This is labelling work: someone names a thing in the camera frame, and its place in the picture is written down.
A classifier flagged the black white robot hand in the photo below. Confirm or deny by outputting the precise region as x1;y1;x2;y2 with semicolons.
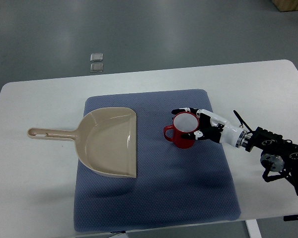
171;108;247;148

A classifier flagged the white table leg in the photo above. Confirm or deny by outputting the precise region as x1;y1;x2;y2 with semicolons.
245;219;262;238

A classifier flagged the lower metal floor plate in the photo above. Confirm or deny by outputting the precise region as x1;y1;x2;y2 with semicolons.
90;62;104;72

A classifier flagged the blue grey fabric mat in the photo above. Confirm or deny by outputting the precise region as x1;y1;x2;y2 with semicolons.
74;89;241;232

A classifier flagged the black table control panel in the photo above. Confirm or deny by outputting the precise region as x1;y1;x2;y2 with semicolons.
283;214;298;222

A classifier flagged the wooden box corner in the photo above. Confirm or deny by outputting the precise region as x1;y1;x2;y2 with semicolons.
272;0;298;12

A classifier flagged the metal floor plate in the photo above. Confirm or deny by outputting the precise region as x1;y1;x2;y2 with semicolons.
90;62;104;72
90;53;103;62

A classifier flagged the red cup white inside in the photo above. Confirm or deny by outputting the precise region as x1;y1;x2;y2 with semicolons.
163;112;199;149

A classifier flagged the upper metal floor plate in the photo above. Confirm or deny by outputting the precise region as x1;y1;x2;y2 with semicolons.
90;53;103;62

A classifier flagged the beige plastic dustpan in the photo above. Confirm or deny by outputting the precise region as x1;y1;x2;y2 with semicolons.
27;107;137;179

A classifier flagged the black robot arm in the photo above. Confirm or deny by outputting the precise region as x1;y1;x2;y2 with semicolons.
233;111;298;195

